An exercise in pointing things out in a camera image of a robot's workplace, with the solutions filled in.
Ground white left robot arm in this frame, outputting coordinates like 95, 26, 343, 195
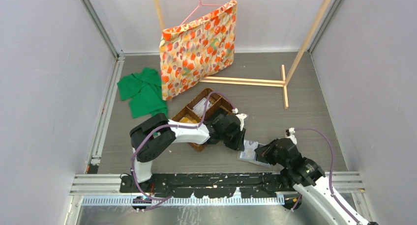
129, 113, 247, 193

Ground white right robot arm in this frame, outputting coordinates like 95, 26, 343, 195
254, 138, 377, 225

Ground silver VIP card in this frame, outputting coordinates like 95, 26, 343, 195
192, 97, 212, 117

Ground gold cards in basket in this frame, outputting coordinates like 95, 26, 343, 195
179, 117, 198, 123

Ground brown wicker basket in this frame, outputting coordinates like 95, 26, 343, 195
169, 88, 245, 151

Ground wooden rack stand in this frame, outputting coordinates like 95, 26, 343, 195
153, 0, 332, 108

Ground floral orange fabric bag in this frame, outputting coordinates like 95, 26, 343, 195
159, 0, 238, 100

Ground green cloth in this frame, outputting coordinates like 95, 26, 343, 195
117, 67, 168, 118

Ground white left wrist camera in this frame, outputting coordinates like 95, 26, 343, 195
232, 108, 248, 131

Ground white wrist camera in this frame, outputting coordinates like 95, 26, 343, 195
232, 108, 248, 131
285, 127, 298, 145

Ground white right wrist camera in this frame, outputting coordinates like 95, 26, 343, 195
285, 127, 298, 145

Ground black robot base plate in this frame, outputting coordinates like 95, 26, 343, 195
119, 172, 296, 198

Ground perforated metal rail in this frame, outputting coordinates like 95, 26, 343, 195
81, 195, 285, 206

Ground pink wire hanger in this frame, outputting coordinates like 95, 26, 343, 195
179, 0, 223, 26

